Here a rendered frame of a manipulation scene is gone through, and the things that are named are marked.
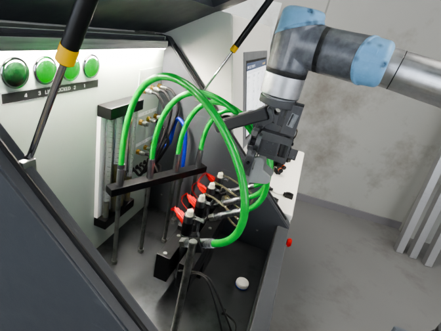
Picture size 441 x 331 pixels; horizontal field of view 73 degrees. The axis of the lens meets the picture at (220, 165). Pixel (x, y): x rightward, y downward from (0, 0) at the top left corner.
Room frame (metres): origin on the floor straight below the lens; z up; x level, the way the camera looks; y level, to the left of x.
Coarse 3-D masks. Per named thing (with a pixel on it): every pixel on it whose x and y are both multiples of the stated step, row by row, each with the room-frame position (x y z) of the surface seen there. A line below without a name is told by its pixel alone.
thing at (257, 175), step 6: (258, 156) 0.56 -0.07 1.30; (258, 162) 0.56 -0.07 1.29; (252, 168) 0.57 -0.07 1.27; (258, 168) 0.56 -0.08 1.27; (252, 174) 0.56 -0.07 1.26; (258, 174) 0.56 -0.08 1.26; (264, 174) 0.56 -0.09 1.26; (252, 180) 0.56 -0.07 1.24; (258, 180) 0.56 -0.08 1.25; (264, 180) 0.56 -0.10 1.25
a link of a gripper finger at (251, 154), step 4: (252, 140) 0.56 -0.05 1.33; (252, 144) 0.55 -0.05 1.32; (248, 148) 0.55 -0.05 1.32; (252, 148) 0.54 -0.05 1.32; (248, 152) 0.54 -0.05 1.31; (252, 152) 0.54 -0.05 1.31; (248, 156) 0.54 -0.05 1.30; (252, 156) 0.54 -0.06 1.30; (248, 160) 0.54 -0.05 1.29; (252, 160) 0.55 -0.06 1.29; (244, 164) 0.55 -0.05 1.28; (248, 164) 0.54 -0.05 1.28; (244, 168) 0.55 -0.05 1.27; (248, 168) 0.55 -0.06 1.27; (248, 172) 0.55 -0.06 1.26
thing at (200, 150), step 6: (210, 120) 0.85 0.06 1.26; (210, 126) 0.85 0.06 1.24; (204, 132) 0.85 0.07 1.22; (204, 138) 0.85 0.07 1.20; (198, 150) 0.85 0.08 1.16; (198, 156) 0.85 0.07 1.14; (198, 162) 0.85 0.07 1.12; (252, 186) 0.81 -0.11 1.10; (258, 186) 0.81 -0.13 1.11; (228, 192) 0.82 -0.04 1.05; (234, 192) 0.82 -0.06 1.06
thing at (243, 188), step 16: (144, 80) 0.60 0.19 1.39; (176, 80) 0.54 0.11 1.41; (128, 112) 0.63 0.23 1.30; (208, 112) 0.49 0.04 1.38; (128, 128) 0.64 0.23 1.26; (224, 128) 0.47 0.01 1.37; (240, 160) 0.45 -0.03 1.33; (240, 176) 0.43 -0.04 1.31; (240, 192) 0.43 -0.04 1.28; (240, 224) 0.42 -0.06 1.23; (224, 240) 0.43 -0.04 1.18
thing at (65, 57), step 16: (80, 0) 0.29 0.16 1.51; (96, 0) 0.30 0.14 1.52; (80, 16) 0.29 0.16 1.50; (64, 32) 0.30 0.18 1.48; (80, 32) 0.30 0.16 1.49; (64, 48) 0.30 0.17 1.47; (80, 48) 0.31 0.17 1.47; (64, 64) 0.30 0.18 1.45; (48, 96) 0.31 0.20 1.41; (48, 112) 0.32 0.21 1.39; (32, 144) 0.32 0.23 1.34; (32, 160) 0.33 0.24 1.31
